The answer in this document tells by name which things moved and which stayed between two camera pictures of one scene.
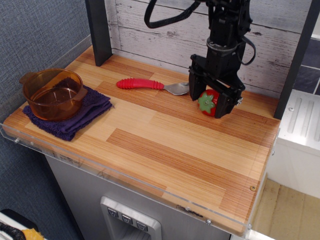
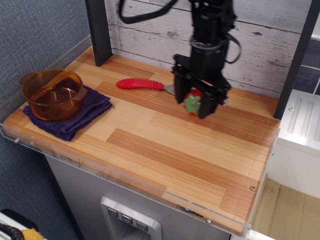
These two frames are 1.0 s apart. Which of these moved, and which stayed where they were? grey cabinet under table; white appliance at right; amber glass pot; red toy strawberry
Moved: red toy strawberry
Stayed: grey cabinet under table; amber glass pot; white appliance at right
